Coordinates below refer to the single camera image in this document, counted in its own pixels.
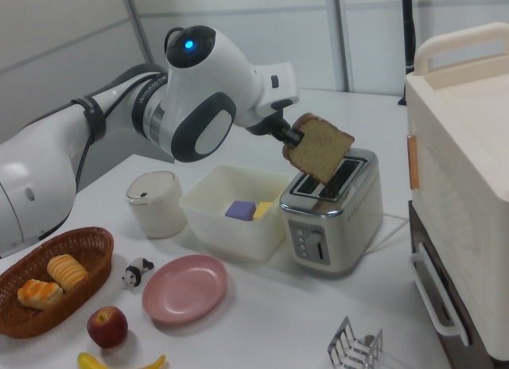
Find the yellow banana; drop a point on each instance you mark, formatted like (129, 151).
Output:
(91, 362)

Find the dark brown oven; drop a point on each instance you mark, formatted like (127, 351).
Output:
(445, 289)

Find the brown wicker basket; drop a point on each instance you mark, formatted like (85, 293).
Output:
(79, 297)

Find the panda figurine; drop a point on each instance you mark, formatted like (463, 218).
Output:
(135, 271)

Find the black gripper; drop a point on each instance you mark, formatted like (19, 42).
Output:
(277, 126)

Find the purple block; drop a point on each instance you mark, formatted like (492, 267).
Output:
(239, 210)

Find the brown bread slice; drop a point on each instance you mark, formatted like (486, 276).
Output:
(322, 150)

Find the pink plate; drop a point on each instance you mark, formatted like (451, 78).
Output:
(185, 289)

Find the red apple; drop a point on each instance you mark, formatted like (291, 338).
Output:
(107, 327)

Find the black pole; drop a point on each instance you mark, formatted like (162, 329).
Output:
(408, 35)

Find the cream cylindrical lidded bin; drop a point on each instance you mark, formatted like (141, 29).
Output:
(157, 210)

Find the yellow block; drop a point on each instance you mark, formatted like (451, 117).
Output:
(262, 210)

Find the white plastic square container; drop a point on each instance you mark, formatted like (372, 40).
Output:
(222, 238)

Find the yellow striped bread roll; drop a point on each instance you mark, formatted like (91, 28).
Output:
(67, 271)

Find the orange brown cabinet latch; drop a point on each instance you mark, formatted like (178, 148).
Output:
(413, 162)

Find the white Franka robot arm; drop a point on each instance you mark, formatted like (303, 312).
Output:
(207, 106)

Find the silver cream two-slot toaster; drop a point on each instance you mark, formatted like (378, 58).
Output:
(338, 234)

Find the silver metal toast rack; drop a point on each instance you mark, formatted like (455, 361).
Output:
(350, 345)

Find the orange topped bread roll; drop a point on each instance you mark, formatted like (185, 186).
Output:
(40, 293)

